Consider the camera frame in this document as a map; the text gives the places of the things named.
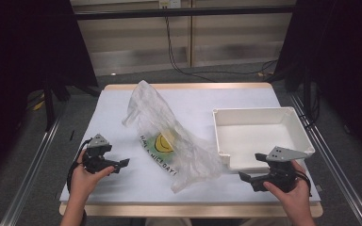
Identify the black stand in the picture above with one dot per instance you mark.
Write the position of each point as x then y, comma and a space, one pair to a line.
307, 94
48, 106

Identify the green snack packet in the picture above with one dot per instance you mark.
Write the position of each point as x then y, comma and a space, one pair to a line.
152, 149

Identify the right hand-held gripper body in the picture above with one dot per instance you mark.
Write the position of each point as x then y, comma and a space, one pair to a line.
279, 175

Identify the white wall socket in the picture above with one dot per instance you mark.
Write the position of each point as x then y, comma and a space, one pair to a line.
169, 3

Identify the wooden table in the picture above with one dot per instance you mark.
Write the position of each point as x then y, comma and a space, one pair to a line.
188, 211

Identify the metal floor rail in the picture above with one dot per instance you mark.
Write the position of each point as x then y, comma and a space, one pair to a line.
339, 179
29, 179

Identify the black horizontal bar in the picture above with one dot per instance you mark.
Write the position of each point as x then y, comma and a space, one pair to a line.
201, 12

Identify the person's left hand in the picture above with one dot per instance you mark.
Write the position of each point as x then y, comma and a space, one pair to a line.
81, 182

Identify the white plastic bin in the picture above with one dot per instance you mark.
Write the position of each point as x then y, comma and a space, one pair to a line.
257, 138

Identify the clear smiley print plastic bag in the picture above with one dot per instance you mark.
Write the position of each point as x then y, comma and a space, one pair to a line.
154, 109

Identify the yellow floor item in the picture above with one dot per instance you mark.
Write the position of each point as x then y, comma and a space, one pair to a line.
39, 105

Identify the black curtain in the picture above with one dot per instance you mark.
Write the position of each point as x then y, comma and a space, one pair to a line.
19, 62
345, 62

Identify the person's right hand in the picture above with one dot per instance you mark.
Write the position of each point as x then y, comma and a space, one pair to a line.
297, 196

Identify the small black floor item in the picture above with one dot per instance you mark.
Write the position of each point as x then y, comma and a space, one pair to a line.
72, 135

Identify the white table mat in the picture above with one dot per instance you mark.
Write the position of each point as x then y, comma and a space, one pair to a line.
201, 100

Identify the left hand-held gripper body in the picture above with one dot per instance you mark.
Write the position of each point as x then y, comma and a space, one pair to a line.
99, 153

